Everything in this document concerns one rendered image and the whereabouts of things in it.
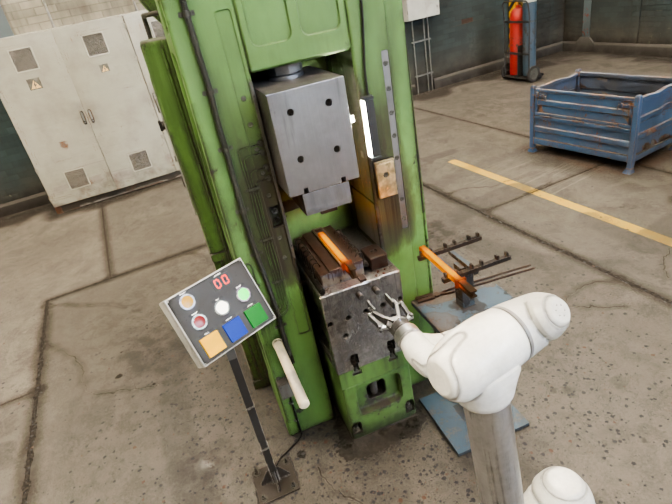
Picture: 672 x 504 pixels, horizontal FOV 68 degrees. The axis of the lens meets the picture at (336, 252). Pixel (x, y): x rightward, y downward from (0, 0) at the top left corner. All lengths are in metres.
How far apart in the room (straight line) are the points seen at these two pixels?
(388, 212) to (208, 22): 1.08
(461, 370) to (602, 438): 1.84
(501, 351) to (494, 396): 0.09
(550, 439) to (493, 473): 1.51
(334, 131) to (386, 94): 0.33
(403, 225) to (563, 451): 1.28
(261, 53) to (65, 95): 5.25
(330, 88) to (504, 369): 1.24
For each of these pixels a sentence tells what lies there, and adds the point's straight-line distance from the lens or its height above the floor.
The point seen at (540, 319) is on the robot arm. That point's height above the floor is 1.43.
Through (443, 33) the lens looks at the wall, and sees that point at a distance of 9.51.
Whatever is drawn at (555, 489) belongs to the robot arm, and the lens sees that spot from 1.51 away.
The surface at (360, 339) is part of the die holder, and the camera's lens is 2.34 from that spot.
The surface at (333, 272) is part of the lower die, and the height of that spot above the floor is 0.98.
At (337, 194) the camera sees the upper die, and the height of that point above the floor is 1.32.
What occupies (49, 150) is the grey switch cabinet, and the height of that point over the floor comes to 0.81.
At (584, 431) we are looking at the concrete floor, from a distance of 2.81.
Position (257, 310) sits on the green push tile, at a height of 1.02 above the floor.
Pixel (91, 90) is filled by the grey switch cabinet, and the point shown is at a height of 1.36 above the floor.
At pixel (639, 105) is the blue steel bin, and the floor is 0.64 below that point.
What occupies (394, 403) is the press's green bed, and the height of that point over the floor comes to 0.14.
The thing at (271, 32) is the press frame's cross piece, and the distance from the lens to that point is 2.01.
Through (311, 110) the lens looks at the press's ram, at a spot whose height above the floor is 1.67.
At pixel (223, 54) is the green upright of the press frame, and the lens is 1.97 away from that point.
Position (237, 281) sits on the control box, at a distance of 1.97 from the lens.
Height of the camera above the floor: 2.10
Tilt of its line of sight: 29 degrees down
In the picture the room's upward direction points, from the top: 11 degrees counter-clockwise
